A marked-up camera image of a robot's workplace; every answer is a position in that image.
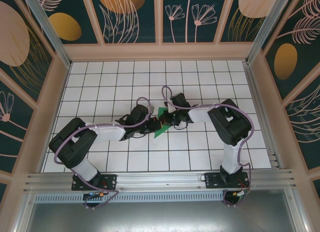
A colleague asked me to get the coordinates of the green paper sheet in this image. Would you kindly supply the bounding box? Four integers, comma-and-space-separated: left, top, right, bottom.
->
153, 106, 173, 139

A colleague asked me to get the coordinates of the grey metal sheet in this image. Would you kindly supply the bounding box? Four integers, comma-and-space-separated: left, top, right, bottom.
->
24, 201, 300, 232

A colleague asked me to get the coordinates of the small circuit board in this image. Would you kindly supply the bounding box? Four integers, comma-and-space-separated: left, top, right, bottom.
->
83, 191, 109, 200
231, 190, 252, 199

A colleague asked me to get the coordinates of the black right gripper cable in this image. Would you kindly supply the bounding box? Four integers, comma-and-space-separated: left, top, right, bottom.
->
172, 118, 189, 130

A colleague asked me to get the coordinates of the aluminium mounting rail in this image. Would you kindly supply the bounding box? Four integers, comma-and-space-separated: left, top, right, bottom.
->
23, 168, 298, 194

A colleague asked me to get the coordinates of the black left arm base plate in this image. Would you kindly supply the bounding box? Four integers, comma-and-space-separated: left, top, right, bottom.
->
71, 173, 118, 192

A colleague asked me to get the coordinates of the slotted grey cable duct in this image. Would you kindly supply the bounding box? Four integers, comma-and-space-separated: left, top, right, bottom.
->
33, 191, 227, 203

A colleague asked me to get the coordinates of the three flowers wall panel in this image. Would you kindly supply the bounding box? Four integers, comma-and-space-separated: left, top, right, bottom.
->
162, 0, 228, 44

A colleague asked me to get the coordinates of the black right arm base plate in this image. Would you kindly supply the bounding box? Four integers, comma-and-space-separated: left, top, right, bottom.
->
204, 172, 251, 190

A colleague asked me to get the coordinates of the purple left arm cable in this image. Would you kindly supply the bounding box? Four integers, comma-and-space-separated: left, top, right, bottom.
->
54, 96, 152, 210

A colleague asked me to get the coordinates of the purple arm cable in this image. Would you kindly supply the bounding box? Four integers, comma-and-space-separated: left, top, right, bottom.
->
54, 96, 152, 210
161, 86, 255, 208

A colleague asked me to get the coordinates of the aluminium table side rail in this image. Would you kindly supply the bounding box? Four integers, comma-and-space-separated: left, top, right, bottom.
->
242, 61, 286, 170

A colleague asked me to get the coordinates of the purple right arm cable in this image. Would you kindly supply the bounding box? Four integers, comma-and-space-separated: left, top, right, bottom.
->
161, 86, 255, 208

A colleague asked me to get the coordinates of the orange oval feather wall panel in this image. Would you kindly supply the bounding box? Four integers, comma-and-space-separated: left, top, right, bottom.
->
261, 0, 320, 97

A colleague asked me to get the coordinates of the aluminium corner post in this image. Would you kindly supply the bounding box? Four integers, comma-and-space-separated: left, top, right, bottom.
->
19, 0, 73, 69
244, 0, 294, 66

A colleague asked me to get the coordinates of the orange disc leaves wall panel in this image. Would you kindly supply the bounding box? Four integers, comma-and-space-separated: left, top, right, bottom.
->
89, 0, 158, 44

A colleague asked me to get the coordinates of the pale disc grass wall panel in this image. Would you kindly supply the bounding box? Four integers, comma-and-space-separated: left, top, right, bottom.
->
219, 0, 273, 43

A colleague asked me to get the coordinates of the pink leaf outline wall panel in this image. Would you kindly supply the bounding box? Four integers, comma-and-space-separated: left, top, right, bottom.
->
284, 69, 320, 170

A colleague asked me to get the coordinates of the single flower wall panel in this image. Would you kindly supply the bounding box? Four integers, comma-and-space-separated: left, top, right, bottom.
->
0, 74, 35, 174

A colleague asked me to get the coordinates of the large pale disc wall panel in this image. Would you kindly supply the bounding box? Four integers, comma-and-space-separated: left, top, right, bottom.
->
0, 0, 55, 105

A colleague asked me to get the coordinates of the aluminium frame bar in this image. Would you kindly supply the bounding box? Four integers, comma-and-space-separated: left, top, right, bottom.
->
11, 193, 35, 232
287, 183, 310, 232

